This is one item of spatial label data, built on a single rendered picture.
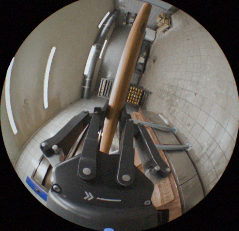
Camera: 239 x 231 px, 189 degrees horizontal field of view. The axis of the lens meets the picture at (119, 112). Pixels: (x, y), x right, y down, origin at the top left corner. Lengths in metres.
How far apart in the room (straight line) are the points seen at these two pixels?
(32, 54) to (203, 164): 2.76
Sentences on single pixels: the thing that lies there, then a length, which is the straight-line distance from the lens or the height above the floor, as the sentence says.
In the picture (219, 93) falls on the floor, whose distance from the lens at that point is 1.33.
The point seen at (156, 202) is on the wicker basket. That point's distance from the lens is 1.05.
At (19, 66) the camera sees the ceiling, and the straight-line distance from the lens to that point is 1.45.
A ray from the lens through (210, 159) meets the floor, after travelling 1.25.
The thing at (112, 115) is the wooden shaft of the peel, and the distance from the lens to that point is 0.16.
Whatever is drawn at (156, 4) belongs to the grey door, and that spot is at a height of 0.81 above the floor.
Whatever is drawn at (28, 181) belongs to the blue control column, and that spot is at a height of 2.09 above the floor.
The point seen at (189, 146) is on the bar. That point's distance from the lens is 1.39.
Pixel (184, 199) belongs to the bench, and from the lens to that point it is 0.90.
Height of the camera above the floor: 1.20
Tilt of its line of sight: 6 degrees down
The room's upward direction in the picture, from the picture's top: 76 degrees counter-clockwise
